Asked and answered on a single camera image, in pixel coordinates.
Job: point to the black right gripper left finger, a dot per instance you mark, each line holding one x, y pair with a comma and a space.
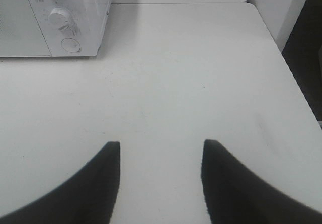
88, 196

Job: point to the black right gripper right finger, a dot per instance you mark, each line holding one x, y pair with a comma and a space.
234, 194

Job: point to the round door release button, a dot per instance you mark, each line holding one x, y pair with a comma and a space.
70, 45

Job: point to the white microwave door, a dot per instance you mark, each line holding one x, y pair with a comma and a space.
20, 33

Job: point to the white microwave oven body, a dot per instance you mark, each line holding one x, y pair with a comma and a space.
52, 28

